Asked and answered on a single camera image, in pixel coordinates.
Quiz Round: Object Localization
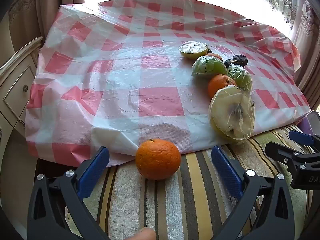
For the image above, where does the cream cabinet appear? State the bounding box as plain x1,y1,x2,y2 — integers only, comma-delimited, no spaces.
0,36,44,155

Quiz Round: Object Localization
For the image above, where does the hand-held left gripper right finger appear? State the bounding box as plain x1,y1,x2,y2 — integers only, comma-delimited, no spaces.
211,145,295,240

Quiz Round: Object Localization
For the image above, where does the yellow fruit half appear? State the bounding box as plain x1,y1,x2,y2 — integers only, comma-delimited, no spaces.
178,41,209,60

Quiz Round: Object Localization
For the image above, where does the beige patterned curtain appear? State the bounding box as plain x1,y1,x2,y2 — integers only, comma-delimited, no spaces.
291,0,320,110

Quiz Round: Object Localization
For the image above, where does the green apple half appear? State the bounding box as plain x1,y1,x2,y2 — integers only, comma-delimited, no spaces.
191,55,228,78
227,64,253,93

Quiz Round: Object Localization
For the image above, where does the red white checkered tablecloth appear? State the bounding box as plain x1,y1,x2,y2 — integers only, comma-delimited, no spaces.
25,0,312,168

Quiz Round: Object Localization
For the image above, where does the brown patterned curtain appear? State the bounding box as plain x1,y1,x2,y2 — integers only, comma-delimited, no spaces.
7,0,87,45

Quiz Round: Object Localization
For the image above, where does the pale apple half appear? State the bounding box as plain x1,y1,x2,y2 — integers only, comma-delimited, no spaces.
208,85,255,144

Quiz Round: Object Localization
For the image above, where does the person's left hand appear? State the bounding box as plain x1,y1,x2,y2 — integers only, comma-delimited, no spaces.
131,227,157,240

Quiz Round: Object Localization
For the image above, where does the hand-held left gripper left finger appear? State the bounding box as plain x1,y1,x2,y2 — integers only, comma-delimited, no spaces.
27,145,110,240

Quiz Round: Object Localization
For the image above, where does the striped towel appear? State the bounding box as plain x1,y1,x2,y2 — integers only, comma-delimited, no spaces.
37,124,320,240

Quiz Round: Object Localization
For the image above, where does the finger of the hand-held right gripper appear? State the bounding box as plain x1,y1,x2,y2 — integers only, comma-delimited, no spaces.
265,142,320,173
288,130,320,153

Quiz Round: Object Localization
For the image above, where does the purple cardboard box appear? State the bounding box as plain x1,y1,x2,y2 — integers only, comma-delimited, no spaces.
299,110,320,137

